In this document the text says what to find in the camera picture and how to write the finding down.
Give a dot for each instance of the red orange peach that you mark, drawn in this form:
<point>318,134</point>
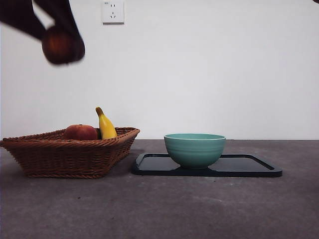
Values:
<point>79,132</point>

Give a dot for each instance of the yellow banana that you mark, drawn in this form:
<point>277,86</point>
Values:
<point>107,127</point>

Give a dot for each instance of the brown wicker basket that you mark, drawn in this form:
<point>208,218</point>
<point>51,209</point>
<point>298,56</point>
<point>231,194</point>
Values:
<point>67,159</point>

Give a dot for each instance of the teal ribbed bowl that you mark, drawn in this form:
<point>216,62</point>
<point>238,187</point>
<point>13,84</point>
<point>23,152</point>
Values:
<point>194,152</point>

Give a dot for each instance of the black rectangular tray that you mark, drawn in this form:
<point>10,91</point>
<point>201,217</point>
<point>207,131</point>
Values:
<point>154,166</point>

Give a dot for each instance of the white wall socket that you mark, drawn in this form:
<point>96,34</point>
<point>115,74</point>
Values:
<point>113,12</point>

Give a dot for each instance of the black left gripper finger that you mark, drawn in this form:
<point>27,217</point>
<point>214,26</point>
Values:
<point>20,15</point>
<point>67,17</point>

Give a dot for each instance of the dark red plum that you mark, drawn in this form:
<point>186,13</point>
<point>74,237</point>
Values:
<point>58,47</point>

